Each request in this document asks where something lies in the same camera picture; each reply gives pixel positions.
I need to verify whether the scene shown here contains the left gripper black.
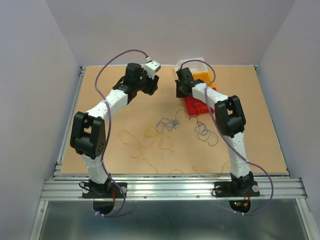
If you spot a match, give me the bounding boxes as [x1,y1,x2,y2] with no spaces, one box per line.
[135,67,159,96]

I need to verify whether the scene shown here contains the white plastic bin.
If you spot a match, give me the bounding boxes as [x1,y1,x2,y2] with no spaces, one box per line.
[174,57,209,74]

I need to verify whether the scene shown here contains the yellow plastic bin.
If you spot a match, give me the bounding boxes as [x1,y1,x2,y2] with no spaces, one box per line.
[192,71,216,89]

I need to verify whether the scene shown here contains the red plastic bin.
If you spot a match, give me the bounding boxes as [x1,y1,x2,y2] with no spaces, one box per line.
[182,83,209,116]

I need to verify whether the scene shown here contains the thin coloured wires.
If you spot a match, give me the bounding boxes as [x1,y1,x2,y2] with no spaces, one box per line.
[118,96,238,176]

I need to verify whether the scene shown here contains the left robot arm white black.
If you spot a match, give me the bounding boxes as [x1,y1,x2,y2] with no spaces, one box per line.
[70,60,161,199]

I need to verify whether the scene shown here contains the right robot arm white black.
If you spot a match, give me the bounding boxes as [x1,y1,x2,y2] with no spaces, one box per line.
[175,67,260,198]

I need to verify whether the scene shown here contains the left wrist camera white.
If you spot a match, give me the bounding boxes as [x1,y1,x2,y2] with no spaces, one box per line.
[144,60,161,79]

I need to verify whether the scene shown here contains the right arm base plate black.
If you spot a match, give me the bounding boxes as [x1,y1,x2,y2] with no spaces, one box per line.
[211,181,261,198]

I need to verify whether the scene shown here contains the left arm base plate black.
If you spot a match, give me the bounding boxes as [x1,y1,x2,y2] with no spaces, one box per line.
[78,179,123,199]

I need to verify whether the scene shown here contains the aluminium frame rail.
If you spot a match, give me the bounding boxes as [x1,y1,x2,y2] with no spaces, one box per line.
[40,174,308,201]

